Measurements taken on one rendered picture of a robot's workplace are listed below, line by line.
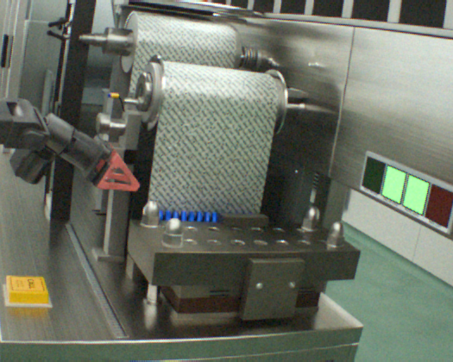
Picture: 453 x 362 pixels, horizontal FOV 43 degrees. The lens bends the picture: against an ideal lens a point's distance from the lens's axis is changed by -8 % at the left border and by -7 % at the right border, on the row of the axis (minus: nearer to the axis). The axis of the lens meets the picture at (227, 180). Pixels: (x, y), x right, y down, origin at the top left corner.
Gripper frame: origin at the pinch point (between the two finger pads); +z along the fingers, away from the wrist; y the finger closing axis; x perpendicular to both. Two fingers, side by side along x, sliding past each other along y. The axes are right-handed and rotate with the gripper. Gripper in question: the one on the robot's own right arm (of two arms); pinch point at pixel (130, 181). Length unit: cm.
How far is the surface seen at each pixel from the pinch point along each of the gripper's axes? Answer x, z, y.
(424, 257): 27, 280, -198
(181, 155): 8.9, 5.9, -0.9
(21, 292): -24.0, -10.9, 14.1
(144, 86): 15.6, -6.5, -4.9
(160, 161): 5.8, 2.9, -0.7
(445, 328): -1, 247, -117
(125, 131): 6.4, -3.6, -8.5
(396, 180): 26.4, 27.6, 28.1
